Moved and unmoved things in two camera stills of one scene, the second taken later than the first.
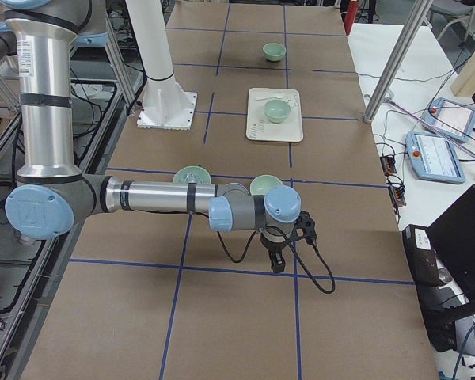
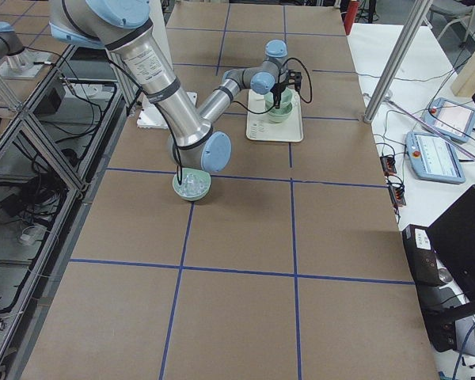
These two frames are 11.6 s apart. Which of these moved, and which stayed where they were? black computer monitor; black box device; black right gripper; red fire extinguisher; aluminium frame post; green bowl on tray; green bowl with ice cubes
Moved: black right gripper
Stayed: red fire extinguisher; aluminium frame post; green bowl on tray; green bowl with ice cubes; black computer monitor; black box device
